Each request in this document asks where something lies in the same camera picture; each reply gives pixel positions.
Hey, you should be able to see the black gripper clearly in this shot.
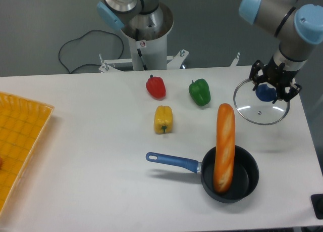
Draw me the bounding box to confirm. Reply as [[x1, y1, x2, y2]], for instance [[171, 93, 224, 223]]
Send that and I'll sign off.
[[249, 57, 302, 103]]

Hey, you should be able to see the glass lid blue knob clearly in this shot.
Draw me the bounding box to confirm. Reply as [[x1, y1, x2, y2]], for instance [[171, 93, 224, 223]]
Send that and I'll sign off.
[[233, 79, 290, 125]]

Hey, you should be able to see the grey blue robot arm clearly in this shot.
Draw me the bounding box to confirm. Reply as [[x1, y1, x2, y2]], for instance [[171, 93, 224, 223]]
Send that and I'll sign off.
[[96, 0, 322, 103]]

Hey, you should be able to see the green bell pepper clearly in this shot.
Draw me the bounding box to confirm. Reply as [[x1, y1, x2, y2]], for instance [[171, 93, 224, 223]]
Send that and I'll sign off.
[[189, 78, 211, 107]]

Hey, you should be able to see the orange baguette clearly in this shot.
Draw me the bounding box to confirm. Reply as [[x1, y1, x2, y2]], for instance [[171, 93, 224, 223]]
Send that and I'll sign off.
[[213, 103, 235, 194]]

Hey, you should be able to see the yellow bell pepper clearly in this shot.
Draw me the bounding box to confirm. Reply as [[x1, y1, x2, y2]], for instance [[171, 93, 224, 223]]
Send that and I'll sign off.
[[153, 106, 173, 134]]

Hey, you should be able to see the red bell pepper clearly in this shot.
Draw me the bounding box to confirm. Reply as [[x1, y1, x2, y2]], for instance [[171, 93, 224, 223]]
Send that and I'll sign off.
[[146, 75, 166, 100]]

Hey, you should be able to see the black corner device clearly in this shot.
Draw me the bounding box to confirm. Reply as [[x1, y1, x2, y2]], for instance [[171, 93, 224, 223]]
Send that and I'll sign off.
[[310, 194, 323, 219]]

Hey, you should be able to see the yellow woven basket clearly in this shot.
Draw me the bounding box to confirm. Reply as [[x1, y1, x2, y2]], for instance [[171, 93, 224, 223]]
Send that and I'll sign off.
[[1, 92, 54, 212]]

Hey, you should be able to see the dark pot blue handle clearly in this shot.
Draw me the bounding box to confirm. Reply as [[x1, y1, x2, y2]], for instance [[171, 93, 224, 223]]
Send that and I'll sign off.
[[146, 146, 259, 203]]

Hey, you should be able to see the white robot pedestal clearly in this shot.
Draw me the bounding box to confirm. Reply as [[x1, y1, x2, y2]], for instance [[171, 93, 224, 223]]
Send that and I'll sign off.
[[98, 3, 241, 73]]

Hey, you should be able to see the black floor cable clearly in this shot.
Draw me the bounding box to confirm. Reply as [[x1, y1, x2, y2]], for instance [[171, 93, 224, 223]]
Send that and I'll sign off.
[[58, 29, 125, 74]]

